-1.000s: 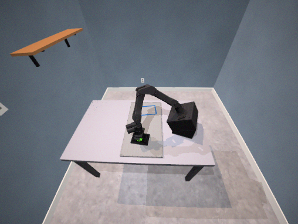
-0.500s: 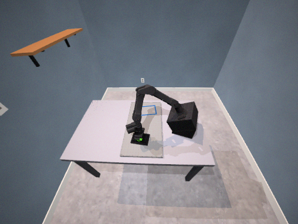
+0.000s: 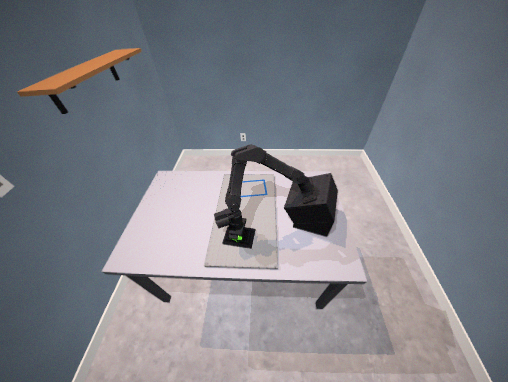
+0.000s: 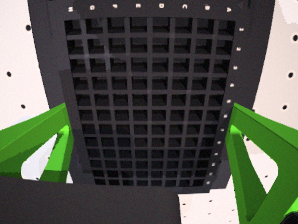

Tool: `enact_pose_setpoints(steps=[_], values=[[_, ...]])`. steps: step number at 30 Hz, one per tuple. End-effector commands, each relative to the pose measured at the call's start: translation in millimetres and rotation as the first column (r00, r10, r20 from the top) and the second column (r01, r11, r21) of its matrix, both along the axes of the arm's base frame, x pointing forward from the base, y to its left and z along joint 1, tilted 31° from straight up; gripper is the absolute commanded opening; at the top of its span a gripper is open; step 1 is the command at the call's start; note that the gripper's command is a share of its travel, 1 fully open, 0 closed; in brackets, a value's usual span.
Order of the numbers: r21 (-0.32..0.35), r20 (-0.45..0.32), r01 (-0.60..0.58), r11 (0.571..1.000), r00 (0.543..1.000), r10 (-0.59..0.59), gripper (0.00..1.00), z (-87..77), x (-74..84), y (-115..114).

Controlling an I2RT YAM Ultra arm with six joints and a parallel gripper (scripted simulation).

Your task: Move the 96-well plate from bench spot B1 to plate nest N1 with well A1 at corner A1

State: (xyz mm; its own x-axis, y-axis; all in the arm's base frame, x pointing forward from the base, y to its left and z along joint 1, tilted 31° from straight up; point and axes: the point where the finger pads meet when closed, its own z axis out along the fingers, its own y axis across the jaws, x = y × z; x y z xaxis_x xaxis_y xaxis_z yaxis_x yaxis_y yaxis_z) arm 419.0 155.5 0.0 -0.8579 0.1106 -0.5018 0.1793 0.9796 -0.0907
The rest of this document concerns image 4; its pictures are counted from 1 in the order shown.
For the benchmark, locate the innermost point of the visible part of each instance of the grey rectangular base plate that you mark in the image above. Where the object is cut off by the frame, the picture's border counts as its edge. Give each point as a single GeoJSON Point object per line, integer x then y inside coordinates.
{"type": "Point", "coordinates": [22, 97]}

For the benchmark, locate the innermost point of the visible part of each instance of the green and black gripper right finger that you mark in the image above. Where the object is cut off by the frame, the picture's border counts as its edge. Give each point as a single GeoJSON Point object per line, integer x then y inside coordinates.
{"type": "Point", "coordinates": [280, 143]}

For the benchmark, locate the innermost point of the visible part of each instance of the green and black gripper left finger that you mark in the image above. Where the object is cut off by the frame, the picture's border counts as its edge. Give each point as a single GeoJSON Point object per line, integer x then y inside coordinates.
{"type": "Point", "coordinates": [20, 141]}

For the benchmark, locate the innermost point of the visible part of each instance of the black well plate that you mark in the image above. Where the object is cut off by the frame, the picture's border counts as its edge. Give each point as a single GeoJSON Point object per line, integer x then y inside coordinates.
{"type": "Point", "coordinates": [138, 90]}

